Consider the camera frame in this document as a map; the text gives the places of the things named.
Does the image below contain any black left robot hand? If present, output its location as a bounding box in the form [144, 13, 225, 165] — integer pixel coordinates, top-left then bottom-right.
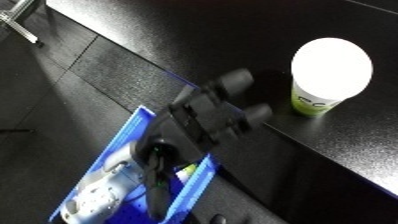
[129, 68, 276, 222]

